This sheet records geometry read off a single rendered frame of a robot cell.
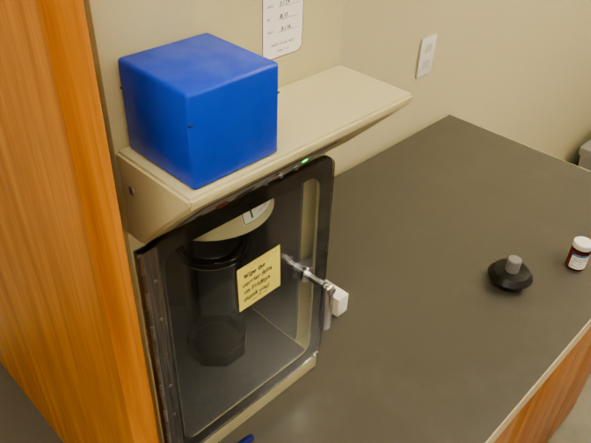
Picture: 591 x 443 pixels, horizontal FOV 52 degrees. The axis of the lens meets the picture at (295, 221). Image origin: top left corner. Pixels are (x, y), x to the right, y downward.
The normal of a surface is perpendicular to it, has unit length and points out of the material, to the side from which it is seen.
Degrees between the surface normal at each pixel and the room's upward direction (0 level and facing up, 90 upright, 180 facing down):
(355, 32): 90
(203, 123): 90
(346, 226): 0
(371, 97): 0
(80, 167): 90
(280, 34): 90
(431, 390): 0
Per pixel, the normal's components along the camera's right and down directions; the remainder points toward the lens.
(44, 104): -0.70, 0.40
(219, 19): 0.71, 0.44
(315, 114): 0.04, -0.80
